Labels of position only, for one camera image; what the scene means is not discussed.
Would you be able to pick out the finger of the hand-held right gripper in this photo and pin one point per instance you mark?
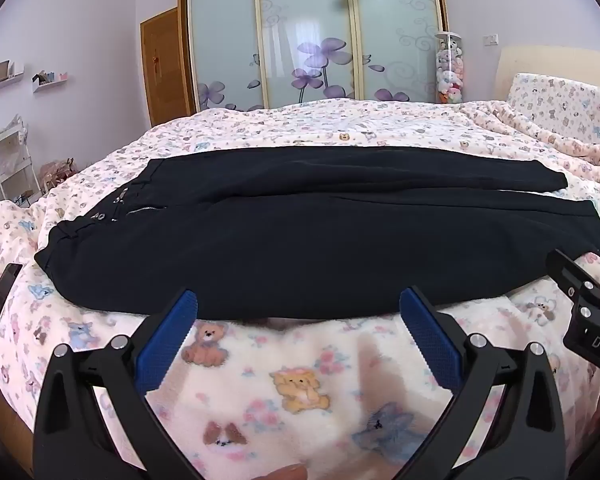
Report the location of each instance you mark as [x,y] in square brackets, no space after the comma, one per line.
[572,272]

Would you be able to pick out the white light switch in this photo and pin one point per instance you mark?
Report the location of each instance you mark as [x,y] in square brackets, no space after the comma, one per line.
[490,39]

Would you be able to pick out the floral sliding door wardrobe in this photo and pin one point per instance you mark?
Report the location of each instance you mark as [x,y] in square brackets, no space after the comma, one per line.
[300,20]

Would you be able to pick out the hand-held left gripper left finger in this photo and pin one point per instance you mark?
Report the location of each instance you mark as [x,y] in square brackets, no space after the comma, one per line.
[165,340]

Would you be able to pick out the white metal rack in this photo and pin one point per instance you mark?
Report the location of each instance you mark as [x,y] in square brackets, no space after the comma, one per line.
[10,160]

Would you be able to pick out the white wall shelf with box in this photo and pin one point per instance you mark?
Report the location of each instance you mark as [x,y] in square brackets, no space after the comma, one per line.
[0,77]

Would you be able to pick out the bear printed pillow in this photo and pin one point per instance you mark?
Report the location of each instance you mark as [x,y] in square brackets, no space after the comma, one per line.
[555,105]

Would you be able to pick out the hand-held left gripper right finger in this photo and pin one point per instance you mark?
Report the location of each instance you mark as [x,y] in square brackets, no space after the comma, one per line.
[430,340]

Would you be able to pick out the black pants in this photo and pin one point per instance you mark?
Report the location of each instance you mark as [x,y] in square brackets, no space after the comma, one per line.
[280,240]

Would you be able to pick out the person's left hand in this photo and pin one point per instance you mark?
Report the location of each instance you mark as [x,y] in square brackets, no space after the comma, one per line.
[289,473]

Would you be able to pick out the black phone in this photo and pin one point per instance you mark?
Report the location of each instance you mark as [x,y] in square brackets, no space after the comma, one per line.
[0,300]

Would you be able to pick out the clear tube of plush toys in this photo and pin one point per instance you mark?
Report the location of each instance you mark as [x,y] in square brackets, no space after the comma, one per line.
[450,70]

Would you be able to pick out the small white wall shelf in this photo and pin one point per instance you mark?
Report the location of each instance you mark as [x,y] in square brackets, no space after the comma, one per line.
[50,82]

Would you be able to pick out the bear printed blanket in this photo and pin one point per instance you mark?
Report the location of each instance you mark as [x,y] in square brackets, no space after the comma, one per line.
[290,410]

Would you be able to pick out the wooden bed headboard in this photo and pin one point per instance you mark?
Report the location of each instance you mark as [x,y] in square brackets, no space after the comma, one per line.
[555,60]

